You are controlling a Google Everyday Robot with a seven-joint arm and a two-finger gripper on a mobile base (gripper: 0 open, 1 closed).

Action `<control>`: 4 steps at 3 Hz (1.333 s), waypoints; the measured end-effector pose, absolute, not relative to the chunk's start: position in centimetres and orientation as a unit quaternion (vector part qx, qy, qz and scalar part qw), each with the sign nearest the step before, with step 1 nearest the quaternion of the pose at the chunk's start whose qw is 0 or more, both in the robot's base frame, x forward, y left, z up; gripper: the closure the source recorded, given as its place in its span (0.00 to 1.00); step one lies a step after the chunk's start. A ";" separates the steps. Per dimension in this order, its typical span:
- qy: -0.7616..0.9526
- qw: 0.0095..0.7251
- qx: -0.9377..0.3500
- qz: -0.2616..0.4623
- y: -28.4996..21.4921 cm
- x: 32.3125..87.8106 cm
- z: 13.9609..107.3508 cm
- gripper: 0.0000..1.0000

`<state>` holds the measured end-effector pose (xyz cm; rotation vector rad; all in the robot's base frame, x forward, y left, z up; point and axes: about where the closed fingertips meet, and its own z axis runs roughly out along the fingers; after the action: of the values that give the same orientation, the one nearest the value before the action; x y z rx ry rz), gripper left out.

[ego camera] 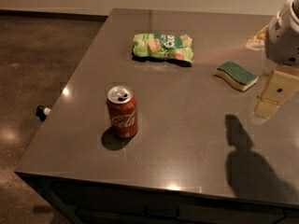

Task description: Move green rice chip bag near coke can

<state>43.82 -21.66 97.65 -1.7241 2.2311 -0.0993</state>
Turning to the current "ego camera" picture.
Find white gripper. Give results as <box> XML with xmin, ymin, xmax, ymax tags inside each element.
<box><xmin>254</xmin><ymin>0</ymin><xmax>299</xmax><ymax>119</ymax></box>

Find green rice chip bag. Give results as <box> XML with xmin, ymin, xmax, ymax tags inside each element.
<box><xmin>132</xmin><ymin>34</ymin><xmax>193</xmax><ymax>67</ymax></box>

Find red coke can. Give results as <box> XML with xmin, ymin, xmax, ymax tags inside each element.
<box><xmin>107</xmin><ymin>86</ymin><xmax>137</xmax><ymax>138</ymax></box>

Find green and yellow sponge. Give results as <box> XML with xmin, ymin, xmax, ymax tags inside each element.
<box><xmin>214</xmin><ymin>61</ymin><xmax>259</xmax><ymax>92</ymax></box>

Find snack packet at table edge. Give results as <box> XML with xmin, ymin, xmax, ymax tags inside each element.
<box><xmin>246</xmin><ymin>26</ymin><xmax>268</xmax><ymax>51</ymax></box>

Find black and white floor object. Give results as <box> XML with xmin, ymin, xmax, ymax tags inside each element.
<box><xmin>36</xmin><ymin>105</ymin><xmax>51</xmax><ymax>121</ymax></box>

